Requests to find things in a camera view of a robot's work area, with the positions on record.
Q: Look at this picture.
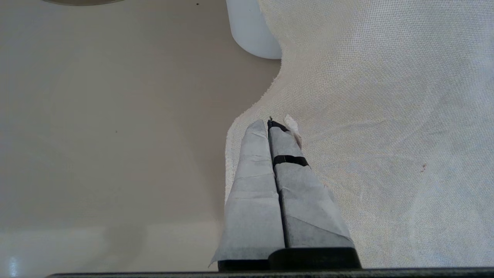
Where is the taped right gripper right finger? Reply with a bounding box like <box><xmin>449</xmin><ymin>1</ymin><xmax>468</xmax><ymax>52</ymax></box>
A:
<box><xmin>267</xmin><ymin>115</ymin><xmax>361</xmax><ymax>270</ymax></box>

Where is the white woven cloth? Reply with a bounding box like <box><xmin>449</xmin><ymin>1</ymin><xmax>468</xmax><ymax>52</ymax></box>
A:
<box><xmin>224</xmin><ymin>0</ymin><xmax>494</xmax><ymax>269</ymax></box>

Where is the brown round counter ring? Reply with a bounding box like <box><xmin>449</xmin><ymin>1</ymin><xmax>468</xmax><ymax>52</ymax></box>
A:
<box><xmin>41</xmin><ymin>0</ymin><xmax>126</xmax><ymax>6</ymax></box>

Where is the white cylindrical container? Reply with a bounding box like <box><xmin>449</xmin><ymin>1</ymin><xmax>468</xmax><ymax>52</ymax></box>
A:
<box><xmin>226</xmin><ymin>0</ymin><xmax>282</xmax><ymax>59</ymax></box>

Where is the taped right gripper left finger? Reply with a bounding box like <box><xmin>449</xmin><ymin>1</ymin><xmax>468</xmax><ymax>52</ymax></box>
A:
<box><xmin>210</xmin><ymin>120</ymin><xmax>286</xmax><ymax>271</ymax></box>

